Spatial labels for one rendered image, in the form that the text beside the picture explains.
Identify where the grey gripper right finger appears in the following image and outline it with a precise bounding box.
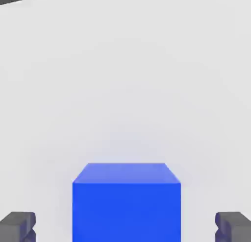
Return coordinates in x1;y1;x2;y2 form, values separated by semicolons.
215;211;251;242

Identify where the small blue cube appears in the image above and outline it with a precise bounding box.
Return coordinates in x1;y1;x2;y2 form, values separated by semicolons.
72;163;181;242

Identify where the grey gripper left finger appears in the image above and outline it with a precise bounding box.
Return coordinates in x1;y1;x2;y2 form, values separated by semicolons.
0;211;37;242

